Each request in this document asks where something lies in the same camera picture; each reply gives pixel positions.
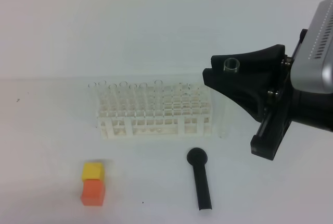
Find clear glass test tube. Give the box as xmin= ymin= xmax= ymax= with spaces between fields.
xmin=219 ymin=57 xmax=240 ymax=139

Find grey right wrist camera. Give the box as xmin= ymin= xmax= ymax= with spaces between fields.
xmin=290 ymin=0 xmax=332 ymax=94

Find yellow cube block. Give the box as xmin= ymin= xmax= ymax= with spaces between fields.
xmin=81 ymin=162 xmax=105 ymax=181

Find white plastic test tube rack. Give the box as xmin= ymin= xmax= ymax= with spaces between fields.
xmin=97 ymin=83 xmax=212 ymax=140

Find black plastic scoop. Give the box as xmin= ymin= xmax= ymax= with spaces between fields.
xmin=187 ymin=147 xmax=212 ymax=210

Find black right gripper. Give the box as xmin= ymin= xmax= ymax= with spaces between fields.
xmin=202 ymin=29 xmax=332 ymax=160

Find orange cube block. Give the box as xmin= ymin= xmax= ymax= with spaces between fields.
xmin=81 ymin=179 xmax=105 ymax=206

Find clear test tube in rack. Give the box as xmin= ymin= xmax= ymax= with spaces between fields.
xmin=108 ymin=83 xmax=118 ymax=111
xmin=138 ymin=83 xmax=148 ymax=110
xmin=129 ymin=83 xmax=137 ymax=110
xmin=98 ymin=80 xmax=108 ymax=111
xmin=88 ymin=82 xmax=100 ymax=110
xmin=119 ymin=81 xmax=128 ymax=110
xmin=154 ymin=80 xmax=163 ymax=110

